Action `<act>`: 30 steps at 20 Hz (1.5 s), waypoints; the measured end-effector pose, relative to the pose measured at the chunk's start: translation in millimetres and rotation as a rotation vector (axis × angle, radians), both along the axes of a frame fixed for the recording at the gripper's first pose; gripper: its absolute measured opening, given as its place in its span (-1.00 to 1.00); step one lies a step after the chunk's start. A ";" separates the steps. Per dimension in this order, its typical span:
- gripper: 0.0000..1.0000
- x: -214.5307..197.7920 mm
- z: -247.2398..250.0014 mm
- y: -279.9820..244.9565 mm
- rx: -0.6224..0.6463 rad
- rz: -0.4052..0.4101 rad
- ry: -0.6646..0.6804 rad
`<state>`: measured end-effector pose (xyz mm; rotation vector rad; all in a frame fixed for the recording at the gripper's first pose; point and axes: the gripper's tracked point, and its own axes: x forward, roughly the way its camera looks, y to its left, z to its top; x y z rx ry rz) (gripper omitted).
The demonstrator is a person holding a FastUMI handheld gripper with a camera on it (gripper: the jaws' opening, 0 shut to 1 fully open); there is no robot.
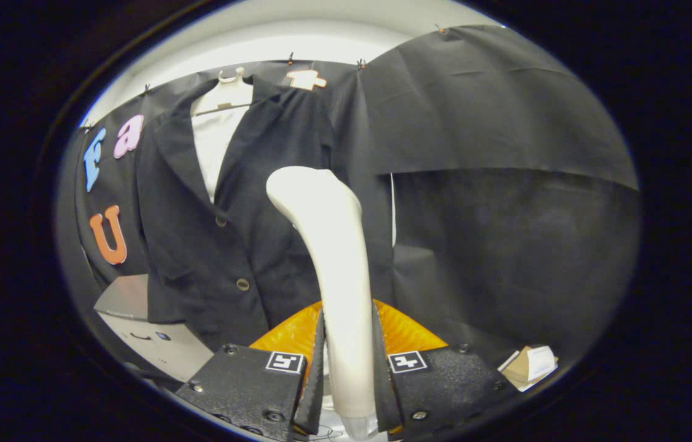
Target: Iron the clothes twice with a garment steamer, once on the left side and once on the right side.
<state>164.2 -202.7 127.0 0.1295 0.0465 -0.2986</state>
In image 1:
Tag cream plastic hanger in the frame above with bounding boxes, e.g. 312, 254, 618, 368
192, 66, 254, 116

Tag black jacket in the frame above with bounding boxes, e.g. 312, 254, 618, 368
136, 75, 395, 354

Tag black backdrop cloth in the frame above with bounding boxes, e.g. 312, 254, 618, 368
54, 25, 641, 381

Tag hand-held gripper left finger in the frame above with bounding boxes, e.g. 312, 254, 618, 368
174, 301, 327, 442

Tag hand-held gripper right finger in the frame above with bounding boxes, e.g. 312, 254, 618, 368
372, 300, 521, 442

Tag white cloth dress form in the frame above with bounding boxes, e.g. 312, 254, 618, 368
191, 104, 254, 203

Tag grey cabinet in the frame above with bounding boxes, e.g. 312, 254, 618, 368
94, 274, 214, 382

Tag white garment steamer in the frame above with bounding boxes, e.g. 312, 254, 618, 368
266, 166, 378, 440

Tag cardboard box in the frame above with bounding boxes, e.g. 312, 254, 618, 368
498, 345, 559, 392

